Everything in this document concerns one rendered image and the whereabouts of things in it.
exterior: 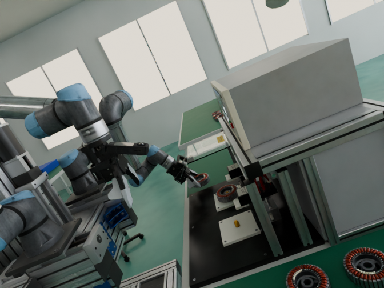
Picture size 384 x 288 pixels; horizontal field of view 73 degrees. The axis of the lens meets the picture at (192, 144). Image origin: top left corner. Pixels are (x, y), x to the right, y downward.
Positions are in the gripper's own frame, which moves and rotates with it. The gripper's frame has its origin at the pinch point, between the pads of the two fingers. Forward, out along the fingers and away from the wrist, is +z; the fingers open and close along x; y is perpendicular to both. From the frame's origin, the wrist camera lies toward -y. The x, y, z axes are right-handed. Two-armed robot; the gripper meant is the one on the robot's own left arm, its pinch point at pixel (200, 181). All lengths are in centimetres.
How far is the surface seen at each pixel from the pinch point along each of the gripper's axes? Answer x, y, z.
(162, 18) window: -424, -80, -142
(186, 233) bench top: 34.8, 12.7, -0.3
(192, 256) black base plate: 54, 8, 0
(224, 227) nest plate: 45.2, -5.7, 6.0
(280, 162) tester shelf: 69, -43, -8
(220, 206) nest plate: 29.4, -5.9, 6.1
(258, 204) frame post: 67, -28, -3
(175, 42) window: -424, -59, -95
